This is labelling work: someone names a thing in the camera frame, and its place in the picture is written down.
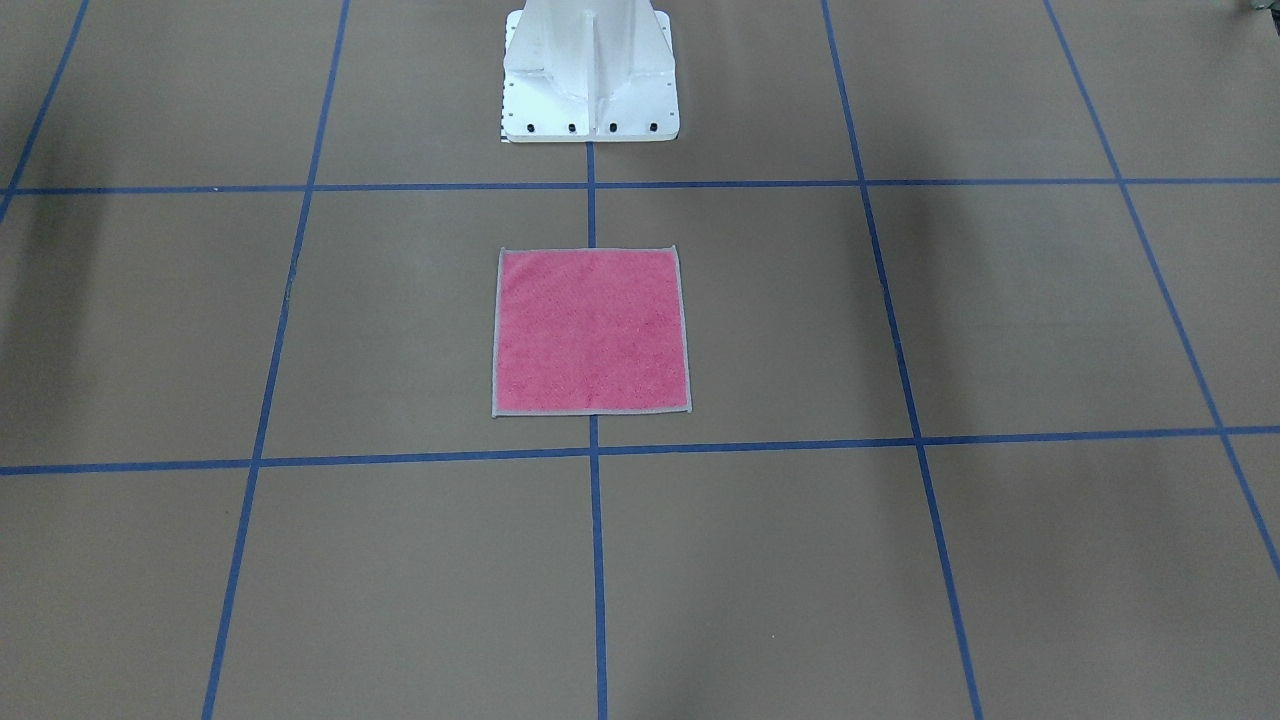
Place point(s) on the pink and grey towel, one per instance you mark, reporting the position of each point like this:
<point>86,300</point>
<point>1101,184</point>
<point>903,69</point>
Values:
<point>580,332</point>

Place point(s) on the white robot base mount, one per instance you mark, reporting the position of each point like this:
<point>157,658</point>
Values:
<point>589,72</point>

